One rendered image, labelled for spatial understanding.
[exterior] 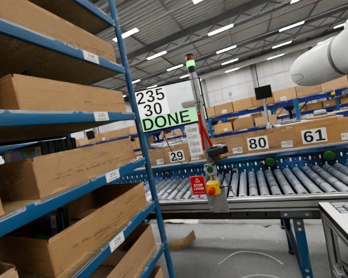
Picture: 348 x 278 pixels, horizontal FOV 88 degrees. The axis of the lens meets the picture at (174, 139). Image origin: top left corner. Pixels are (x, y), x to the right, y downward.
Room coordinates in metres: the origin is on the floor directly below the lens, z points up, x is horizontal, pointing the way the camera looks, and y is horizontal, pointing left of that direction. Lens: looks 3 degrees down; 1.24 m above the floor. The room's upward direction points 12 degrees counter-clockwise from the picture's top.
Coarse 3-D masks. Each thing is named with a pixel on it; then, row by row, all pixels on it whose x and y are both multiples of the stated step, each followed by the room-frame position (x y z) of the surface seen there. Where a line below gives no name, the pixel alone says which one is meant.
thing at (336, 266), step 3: (342, 261) 0.81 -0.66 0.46; (333, 264) 0.80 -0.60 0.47; (336, 264) 0.79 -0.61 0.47; (339, 264) 0.79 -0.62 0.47; (342, 264) 0.79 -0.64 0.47; (345, 264) 0.81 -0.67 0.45; (336, 267) 0.79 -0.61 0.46; (339, 267) 0.79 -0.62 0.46; (345, 267) 0.79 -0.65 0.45; (336, 270) 0.78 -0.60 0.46; (339, 270) 0.79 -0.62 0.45; (342, 270) 0.78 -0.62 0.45; (336, 273) 0.78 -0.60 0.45; (339, 273) 0.77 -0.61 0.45; (342, 273) 0.77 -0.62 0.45; (345, 276) 0.76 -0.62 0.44
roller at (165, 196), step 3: (177, 180) 1.70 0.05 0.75; (180, 180) 1.70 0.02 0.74; (177, 183) 1.63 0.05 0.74; (180, 183) 1.67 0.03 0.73; (171, 186) 1.56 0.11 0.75; (174, 186) 1.56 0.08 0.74; (168, 189) 1.50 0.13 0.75; (171, 189) 1.50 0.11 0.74; (174, 189) 1.53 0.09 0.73; (168, 192) 1.44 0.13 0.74; (171, 192) 1.47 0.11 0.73; (162, 195) 1.38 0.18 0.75; (165, 195) 1.38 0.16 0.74; (168, 195) 1.41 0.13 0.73; (162, 198) 1.34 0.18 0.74; (165, 198) 1.36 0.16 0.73
